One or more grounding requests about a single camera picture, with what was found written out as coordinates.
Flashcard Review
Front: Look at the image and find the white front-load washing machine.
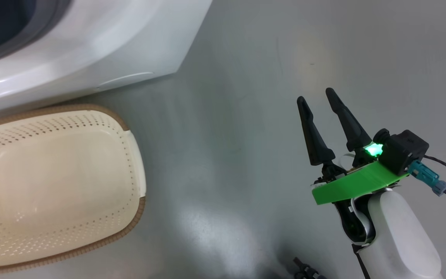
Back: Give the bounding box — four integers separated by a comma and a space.
0, 0, 213, 117

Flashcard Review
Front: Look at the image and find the round white filter cover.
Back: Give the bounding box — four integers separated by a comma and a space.
95, 72, 156, 91

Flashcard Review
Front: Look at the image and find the cream laundry basket brown rim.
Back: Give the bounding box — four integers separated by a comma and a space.
0, 104, 146, 272

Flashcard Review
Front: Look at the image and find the right cable with teal connector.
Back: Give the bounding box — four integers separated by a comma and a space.
408, 155, 446, 201

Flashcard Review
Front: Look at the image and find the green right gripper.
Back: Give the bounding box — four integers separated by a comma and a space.
297, 88, 409, 245

